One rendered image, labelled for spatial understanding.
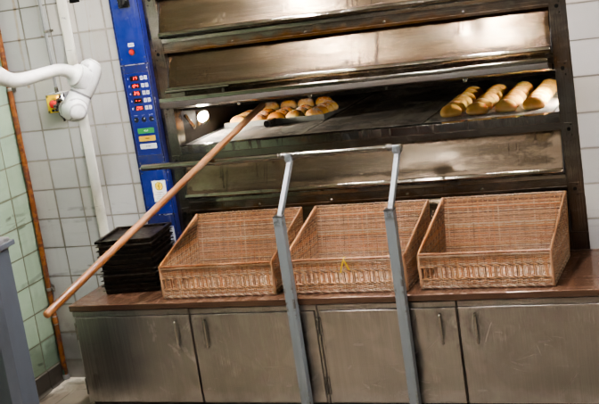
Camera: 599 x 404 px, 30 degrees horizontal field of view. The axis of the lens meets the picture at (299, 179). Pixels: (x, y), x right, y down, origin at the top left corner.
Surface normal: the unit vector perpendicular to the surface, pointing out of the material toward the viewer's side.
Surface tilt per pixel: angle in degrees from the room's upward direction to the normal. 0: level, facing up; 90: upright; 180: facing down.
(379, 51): 70
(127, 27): 90
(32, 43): 90
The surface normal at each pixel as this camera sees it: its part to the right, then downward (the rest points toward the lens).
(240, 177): -0.37, -0.11
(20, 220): 0.93, -0.07
